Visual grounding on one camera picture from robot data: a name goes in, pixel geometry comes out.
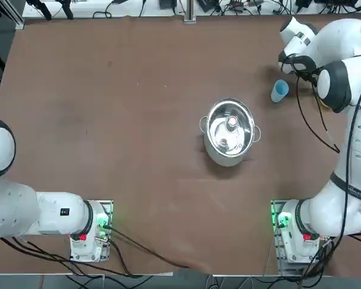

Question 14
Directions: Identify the black stand leg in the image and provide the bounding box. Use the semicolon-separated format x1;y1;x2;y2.
58;0;74;19
25;0;53;21

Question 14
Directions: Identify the large black power brick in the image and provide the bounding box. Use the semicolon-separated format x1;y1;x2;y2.
197;0;221;13

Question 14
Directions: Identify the aluminium frame post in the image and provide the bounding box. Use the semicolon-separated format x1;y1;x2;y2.
184;0;197;24

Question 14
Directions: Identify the glass pot lid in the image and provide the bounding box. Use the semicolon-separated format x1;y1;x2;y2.
206;98;256;157

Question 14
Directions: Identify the black base cable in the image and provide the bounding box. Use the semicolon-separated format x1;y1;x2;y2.
106;227;191;269

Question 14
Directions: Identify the steel electric cooking pot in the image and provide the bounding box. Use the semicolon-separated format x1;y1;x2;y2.
199;98;262;167

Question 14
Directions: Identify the blue plastic cup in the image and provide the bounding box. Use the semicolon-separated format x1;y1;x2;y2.
270;79;290;104

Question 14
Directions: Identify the aluminium frame profile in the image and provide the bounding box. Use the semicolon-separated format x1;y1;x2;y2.
0;0;25;30

